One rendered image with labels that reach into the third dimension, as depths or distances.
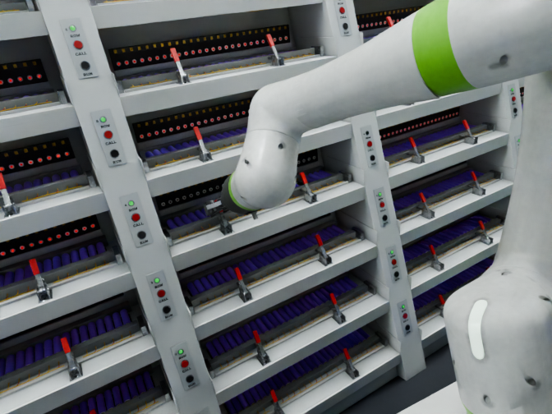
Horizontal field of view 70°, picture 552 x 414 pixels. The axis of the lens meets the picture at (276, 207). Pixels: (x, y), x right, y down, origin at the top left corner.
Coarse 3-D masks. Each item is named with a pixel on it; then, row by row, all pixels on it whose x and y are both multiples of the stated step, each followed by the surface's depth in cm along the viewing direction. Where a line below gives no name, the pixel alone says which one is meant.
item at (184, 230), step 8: (336, 176) 122; (312, 184) 118; (320, 184) 120; (328, 184) 120; (296, 192) 116; (216, 216) 106; (232, 216) 108; (192, 224) 103; (200, 224) 104; (208, 224) 105; (216, 224) 106; (168, 232) 101; (176, 232) 101; (184, 232) 102; (192, 232) 103
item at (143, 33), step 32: (32, 0) 95; (352, 0) 136; (384, 0) 142; (416, 0) 149; (128, 32) 105; (160, 32) 109; (192, 32) 113; (224, 32) 117; (224, 96) 118; (320, 160) 134; (160, 224) 112
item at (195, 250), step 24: (336, 168) 128; (216, 192) 116; (336, 192) 117; (360, 192) 118; (240, 216) 110; (264, 216) 108; (288, 216) 108; (312, 216) 112; (168, 240) 98; (192, 240) 100; (216, 240) 99; (240, 240) 103; (192, 264) 98
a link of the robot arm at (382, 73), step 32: (384, 32) 51; (352, 64) 54; (384, 64) 50; (256, 96) 70; (288, 96) 64; (320, 96) 59; (352, 96) 56; (384, 96) 52; (416, 96) 50; (256, 128) 68; (288, 128) 67
